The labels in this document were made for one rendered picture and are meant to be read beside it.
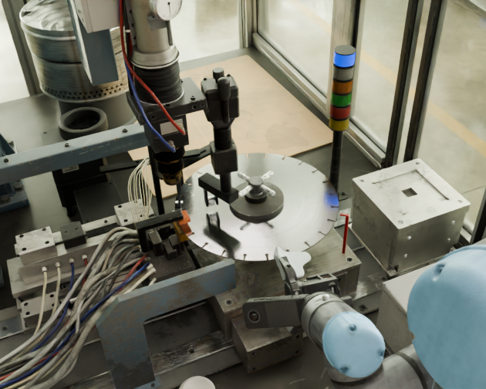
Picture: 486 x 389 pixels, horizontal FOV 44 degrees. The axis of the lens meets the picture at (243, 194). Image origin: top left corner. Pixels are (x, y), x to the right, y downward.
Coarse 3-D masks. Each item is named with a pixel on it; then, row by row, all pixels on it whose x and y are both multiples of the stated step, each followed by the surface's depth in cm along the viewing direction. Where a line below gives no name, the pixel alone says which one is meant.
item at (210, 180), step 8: (208, 176) 114; (224, 176) 108; (200, 184) 115; (208, 184) 112; (216, 184) 112; (224, 184) 109; (216, 192) 112; (224, 192) 110; (232, 192) 110; (216, 200) 116; (224, 200) 111; (232, 200) 111
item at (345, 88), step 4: (332, 80) 128; (336, 80) 127; (352, 80) 128; (332, 84) 129; (336, 84) 128; (340, 84) 127; (344, 84) 127; (348, 84) 127; (352, 84) 129; (332, 88) 129; (336, 88) 128; (340, 88) 128; (344, 88) 128; (348, 88) 128; (336, 92) 129; (340, 92) 128; (344, 92) 128; (348, 92) 129
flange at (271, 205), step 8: (240, 184) 123; (264, 184) 122; (272, 184) 122; (248, 192) 118; (264, 192) 118; (280, 192) 120; (240, 200) 119; (248, 200) 118; (256, 200) 117; (264, 200) 118; (272, 200) 118; (280, 200) 119; (232, 208) 118; (240, 208) 117; (248, 208) 117; (256, 208) 117; (264, 208) 117; (272, 208) 117; (280, 208) 117; (248, 216) 116; (256, 216) 115; (264, 216) 116
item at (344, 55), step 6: (336, 48) 125; (342, 48) 125; (348, 48) 125; (354, 48) 125; (336, 54) 124; (342, 54) 123; (348, 54) 123; (354, 54) 124; (336, 60) 124; (342, 60) 124; (348, 60) 123; (354, 60) 125; (342, 66) 124; (348, 66) 124
